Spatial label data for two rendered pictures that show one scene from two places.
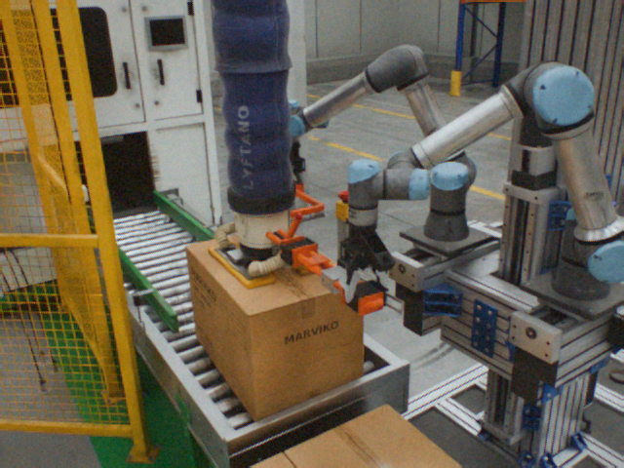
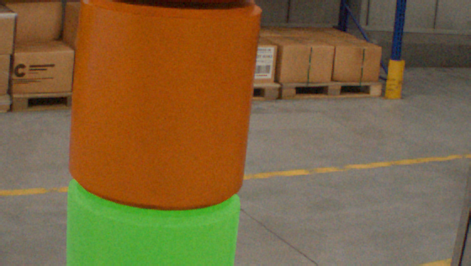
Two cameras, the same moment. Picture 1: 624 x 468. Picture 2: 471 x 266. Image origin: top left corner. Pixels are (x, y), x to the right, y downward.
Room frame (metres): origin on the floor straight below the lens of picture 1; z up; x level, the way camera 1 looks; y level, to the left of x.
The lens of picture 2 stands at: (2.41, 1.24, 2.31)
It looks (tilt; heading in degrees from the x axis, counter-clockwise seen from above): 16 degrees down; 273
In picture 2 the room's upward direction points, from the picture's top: 6 degrees clockwise
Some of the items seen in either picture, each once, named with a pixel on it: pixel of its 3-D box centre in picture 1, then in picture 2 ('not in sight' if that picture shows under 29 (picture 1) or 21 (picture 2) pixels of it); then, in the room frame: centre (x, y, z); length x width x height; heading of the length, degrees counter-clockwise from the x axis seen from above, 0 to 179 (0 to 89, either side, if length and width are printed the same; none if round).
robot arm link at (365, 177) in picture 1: (365, 183); not in sight; (1.40, -0.14, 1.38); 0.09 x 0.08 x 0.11; 84
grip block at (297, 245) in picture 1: (298, 251); not in sight; (1.68, 0.03, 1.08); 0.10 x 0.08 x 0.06; 119
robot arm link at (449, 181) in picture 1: (448, 185); not in sight; (1.89, -0.47, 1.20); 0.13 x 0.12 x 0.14; 155
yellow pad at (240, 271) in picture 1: (240, 259); not in sight; (1.86, 0.23, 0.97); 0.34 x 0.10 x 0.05; 29
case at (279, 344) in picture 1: (270, 313); not in sight; (1.89, 0.14, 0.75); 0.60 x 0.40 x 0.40; 28
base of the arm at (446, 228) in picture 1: (447, 219); not in sight; (1.88, -0.47, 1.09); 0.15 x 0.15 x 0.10
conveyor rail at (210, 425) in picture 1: (123, 307); not in sight; (2.42, 0.85, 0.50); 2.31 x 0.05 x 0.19; 31
